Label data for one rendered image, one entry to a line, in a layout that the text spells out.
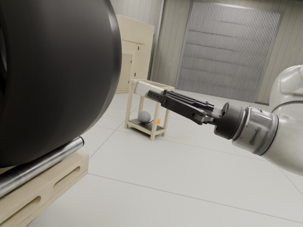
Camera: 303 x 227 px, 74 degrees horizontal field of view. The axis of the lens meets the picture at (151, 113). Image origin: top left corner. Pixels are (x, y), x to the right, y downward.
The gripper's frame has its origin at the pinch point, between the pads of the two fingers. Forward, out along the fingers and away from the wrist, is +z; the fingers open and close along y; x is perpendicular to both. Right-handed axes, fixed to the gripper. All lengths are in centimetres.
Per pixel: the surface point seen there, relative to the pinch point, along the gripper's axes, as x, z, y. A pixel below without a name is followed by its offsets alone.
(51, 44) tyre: -5.3, 14.4, 15.6
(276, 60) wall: -83, -203, -817
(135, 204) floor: 117, 8, -91
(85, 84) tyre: 1.2, 11.0, 8.9
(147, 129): 110, 48, -229
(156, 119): 87, 39, -221
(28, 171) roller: 26.6, 20.4, 11.1
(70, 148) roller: 26.8, 20.3, -3.6
